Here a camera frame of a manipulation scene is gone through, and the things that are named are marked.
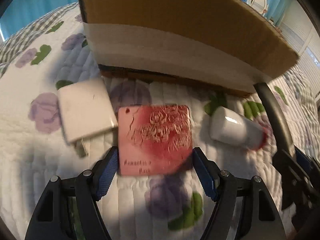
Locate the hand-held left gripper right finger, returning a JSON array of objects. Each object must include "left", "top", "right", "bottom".
[{"left": 192, "top": 147, "right": 287, "bottom": 240}]

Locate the brown cardboard box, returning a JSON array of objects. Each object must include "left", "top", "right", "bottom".
[{"left": 77, "top": 0, "right": 300, "bottom": 98}]

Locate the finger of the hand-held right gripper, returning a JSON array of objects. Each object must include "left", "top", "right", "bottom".
[
  {"left": 293, "top": 146, "right": 320, "bottom": 195},
  {"left": 254, "top": 82, "right": 315, "bottom": 212}
]

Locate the white power adapter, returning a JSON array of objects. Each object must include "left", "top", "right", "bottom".
[{"left": 57, "top": 77, "right": 118, "bottom": 158}]

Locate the blue curtain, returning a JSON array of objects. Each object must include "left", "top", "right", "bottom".
[{"left": 0, "top": 0, "right": 81, "bottom": 42}]

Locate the pink floral embossed box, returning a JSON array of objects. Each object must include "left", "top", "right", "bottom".
[{"left": 117, "top": 104, "right": 193, "bottom": 176}]

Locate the floral quilted bed blanket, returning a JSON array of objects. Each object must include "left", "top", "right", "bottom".
[{"left": 0, "top": 2, "right": 320, "bottom": 240}]

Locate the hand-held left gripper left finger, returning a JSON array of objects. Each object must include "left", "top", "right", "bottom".
[{"left": 24, "top": 146, "right": 119, "bottom": 240}]

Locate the white oval vanity mirror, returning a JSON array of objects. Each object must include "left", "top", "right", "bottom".
[{"left": 246, "top": 0, "right": 269, "bottom": 14}]

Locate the white bottle with red cap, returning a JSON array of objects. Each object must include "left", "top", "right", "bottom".
[{"left": 209, "top": 107, "right": 269, "bottom": 151}]

